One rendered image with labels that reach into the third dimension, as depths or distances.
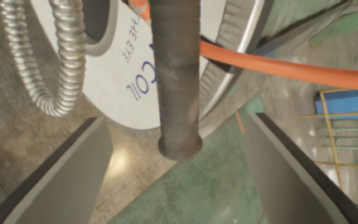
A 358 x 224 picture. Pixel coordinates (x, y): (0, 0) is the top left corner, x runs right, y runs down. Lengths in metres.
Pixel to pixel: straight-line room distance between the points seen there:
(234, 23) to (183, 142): 0.20
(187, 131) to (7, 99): 1.26
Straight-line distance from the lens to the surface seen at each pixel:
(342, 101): 4.57
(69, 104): 0.19
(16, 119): 1.36
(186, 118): 0.15
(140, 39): 0.47
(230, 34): 0.31
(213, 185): 2.08
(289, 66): 0.18
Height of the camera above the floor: 1.35
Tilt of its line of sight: 52 degrees down
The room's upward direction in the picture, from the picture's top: 84 degrees clockwise
